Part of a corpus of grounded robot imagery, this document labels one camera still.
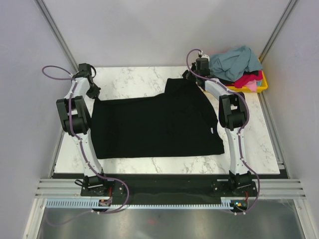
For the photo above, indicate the white slotted cable duct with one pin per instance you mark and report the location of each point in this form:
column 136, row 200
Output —
column 99, row 204

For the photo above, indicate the aluminium frame rail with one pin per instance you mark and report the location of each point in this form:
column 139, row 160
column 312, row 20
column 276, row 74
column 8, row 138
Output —
column 270, row 189

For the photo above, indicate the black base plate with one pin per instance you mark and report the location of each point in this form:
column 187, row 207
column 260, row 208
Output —
column 164, row 188

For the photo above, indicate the yellow plastic bin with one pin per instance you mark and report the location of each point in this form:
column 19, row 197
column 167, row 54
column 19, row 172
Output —
column 259, row 88

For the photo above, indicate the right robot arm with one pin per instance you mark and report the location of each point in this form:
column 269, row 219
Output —
column 233, row 116

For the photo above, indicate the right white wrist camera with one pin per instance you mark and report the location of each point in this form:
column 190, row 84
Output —
column 202, row 55

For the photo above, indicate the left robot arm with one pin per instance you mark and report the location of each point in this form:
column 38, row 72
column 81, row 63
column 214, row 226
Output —
column 76, row 122

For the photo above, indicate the grey blue t shirt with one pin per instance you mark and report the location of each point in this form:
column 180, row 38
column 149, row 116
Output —
column 232, row 65

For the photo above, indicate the aluminium corner post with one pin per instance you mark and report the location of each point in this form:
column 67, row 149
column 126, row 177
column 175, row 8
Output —
column 278, row 28
column 56, row 32

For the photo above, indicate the pink t shirt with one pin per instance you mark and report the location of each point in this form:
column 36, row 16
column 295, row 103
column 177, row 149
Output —
column 252, row 86

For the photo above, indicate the right aluminium corner post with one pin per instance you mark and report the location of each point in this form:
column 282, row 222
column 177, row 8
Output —
column 278, row 28

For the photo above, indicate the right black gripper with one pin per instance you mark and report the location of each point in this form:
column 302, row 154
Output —
column 189, row 75

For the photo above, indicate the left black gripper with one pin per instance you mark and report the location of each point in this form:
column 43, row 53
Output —
column 95, row 93

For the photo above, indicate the left aluminium corner post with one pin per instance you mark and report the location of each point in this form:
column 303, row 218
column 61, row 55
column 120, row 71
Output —
column 56, row 32

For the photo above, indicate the red t shirt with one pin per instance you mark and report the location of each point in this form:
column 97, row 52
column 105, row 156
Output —
column 248, row 76

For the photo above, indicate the black t shirt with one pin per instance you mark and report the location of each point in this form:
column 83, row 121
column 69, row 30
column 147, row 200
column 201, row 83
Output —
column 180, row 122

